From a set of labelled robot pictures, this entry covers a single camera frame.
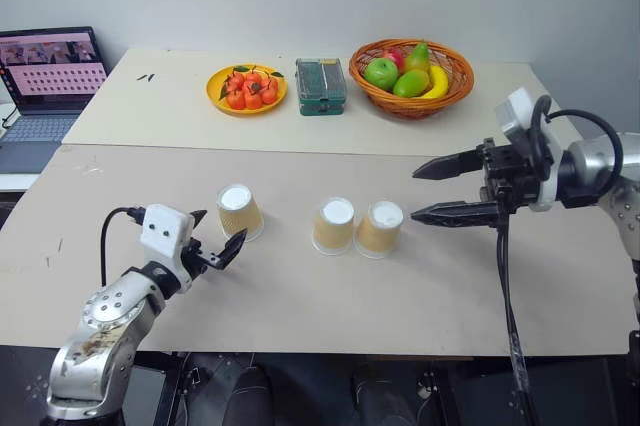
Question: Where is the yellow plastic plate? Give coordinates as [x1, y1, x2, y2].
[205, 64, 290, 119]

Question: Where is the green tool kit box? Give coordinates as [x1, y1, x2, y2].
[294, 57, 349, 117]

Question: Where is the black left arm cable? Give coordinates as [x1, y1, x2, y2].
[99, 206, 147, 287]

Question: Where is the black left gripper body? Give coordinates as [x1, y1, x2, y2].
[185, 239, 224, 281]

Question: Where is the grey laptop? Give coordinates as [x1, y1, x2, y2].
[0, 26, 109, 175]

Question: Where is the yellow banana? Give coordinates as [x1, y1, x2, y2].
[418, 64, 449, 99]

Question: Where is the yellow green pear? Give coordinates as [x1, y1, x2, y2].
[403, 40, 431, 75]

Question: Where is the red apple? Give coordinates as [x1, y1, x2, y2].
[382, 48, 406, 72]

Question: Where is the green mango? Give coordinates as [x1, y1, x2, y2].
[392, 69, 431, 99]

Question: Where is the orange wicker basket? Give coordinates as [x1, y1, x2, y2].
[348, 39, 475, 121]

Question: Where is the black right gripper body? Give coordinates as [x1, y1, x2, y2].
[476, 137, 545, 213]

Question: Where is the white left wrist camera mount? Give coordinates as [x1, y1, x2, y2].
[138, 204, 196, 293]

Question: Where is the black hanging cable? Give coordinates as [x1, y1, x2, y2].
[494, 205, 540, 426]

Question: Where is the black right arm cable loop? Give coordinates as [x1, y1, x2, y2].
[528, 94, 625, 183]

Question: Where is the brown paper cup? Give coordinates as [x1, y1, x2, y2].
[353, 200, 405, 261]
[311, 196, 356, 257]
[216, 184, 265, 243]

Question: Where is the green apple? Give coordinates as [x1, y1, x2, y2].
[363, 58, 400, 93]

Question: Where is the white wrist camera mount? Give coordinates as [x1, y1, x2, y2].
[494, 87, 564, 212]
[138, 204, 196, 293]

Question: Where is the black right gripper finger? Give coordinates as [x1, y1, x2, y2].
[409, 199, 502, 230]
[411, 145, 489, 181]

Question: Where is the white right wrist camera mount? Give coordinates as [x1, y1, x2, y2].
[494, 87, 564, 212]

